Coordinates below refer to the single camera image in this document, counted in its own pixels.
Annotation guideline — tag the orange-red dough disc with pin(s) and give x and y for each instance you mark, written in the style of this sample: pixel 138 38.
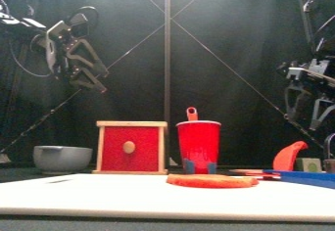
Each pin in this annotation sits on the orange-red dough disc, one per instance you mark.
pixel 211 180

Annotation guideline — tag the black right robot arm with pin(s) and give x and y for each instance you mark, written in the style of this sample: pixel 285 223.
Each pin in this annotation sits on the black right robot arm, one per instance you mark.
pixel 325 42

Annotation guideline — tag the small green cube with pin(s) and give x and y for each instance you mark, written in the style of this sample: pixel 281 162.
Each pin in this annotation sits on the small green cube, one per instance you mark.
pixel 310 165

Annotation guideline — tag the pink flat tray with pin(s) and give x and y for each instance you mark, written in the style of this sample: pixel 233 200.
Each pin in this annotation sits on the pink flat tray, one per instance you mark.
pixel 245 170

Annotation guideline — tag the red plastic cup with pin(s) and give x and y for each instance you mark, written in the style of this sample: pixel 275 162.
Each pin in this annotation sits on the red plastic cup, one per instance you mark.
pixel 198 143

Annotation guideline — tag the wooden box with red drawer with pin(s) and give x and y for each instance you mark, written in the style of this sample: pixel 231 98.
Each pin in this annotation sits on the wooden box with red drawer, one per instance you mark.
pixel 131 156

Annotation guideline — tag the grey plastic bowl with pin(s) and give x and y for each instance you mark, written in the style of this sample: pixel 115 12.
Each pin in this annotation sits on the grey plastic bowl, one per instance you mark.
pixel 60 159

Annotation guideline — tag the white cutting board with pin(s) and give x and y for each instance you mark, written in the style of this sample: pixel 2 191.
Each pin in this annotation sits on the white cutting board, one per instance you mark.
pixel 131 195

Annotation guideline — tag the dark vertical frame pole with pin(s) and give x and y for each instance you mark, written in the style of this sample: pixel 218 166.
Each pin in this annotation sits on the dark vertical frame pole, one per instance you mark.
pixel 167 62

